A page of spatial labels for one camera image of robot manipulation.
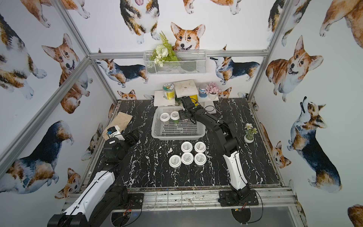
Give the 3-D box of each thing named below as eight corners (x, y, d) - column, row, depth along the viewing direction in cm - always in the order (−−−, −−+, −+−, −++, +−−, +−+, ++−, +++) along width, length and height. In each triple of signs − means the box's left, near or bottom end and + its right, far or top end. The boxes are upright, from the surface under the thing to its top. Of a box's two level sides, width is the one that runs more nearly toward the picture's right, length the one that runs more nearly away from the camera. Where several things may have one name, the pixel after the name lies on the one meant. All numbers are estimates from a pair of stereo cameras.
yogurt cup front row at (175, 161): (169, 170, 86) (168, 165, 80) (170, 159, 90) (169, 154, 84) (181, 170, 86) (180, 165, 80) (181, 159, 90) (181, 154, 84)
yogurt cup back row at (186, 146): (185, 157, 91) (185, 152, 85) (180, 149, 95) (179, 144, 89) (194, 152, 93) (194, 147, 87) (189, 145, 97) (188, 139, 91)
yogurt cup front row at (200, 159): (192, 164, 88) (192, 160, 82) (198, 156, 92) (198, 150, 86) (200, 170, 86) (201, 165, 80) (206, 161, 90) (207, 156, 84)
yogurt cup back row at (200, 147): (197, 156, 91) (197, 152, 86) (194, 147, 95) (194, 142, 90) (206, 154, 92) (207, 149, 87) (202, 145, 96) (203, 140, 91)
